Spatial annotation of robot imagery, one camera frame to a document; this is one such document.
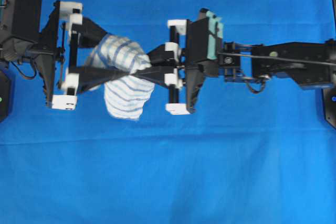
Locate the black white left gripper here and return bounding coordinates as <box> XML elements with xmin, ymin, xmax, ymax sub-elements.
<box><xmin>35</xmin><ymin>1</ymin><xmax>130</xmax><ymax>111</ymax></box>

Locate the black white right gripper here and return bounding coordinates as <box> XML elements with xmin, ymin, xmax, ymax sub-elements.
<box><xmin>131</xmin><ymin>8</ymin><xmax>223</xmax><ymax>115</ymax></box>

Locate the white blue-striped towel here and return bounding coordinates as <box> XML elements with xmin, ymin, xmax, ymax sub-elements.
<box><xmin>85</xmin><ymin>34</ymin><xmax>155</xmax><ymax>121</ymax></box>

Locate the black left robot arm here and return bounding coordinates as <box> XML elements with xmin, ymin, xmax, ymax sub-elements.
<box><xmin>1</xmin><ymin>0</ymin><xmax>128</xmax><ymax>110</ymax></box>

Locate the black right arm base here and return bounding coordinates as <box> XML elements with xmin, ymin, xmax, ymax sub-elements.
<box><xmin>322</xmin><ymin>88</ymin><xmax>336</xmax><ymax>128</ymax></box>

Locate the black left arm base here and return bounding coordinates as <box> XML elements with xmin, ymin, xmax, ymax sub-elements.
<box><xmin>1</xmin><ymin>64</ymin><xmax>13</xmax><ymax>123</ymax></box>

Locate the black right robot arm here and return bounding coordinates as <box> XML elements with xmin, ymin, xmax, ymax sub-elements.
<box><xmin>135</xmin><ymin>8</ymin><xmax>335</xmax><ymax>114</ymax></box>

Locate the blue table cloth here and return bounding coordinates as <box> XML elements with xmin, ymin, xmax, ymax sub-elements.
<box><xmin>1</xmin><ymin>0</ymin><xmax>335</xmax><ymax>223</ymax></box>

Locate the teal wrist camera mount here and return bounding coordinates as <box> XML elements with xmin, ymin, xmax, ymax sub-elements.
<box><xmin>205</xmin><ymin>10</ymin><xmax>224</xmax><ymax>60</ymax></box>

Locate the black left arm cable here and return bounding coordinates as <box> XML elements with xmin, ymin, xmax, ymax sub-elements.
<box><xmin>10</xmin><ymin>60</ymin><xmax>39</xmax><ymax>80</ymax></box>

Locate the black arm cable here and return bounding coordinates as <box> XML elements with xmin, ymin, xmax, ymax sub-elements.
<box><xmin>10</xmin><ymin>60</ymin><xmax>39</xmax><ymax>80</ymax></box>
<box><xmin>217</xmin><ymin>52</ymin><xmax>336</xmax><ymax>68</ymax></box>

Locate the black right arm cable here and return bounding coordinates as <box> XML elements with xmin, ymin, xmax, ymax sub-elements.
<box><xmin>217</xmin><ymin>52</ymin><xmax>336</xmax><ymax>68</ymax></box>

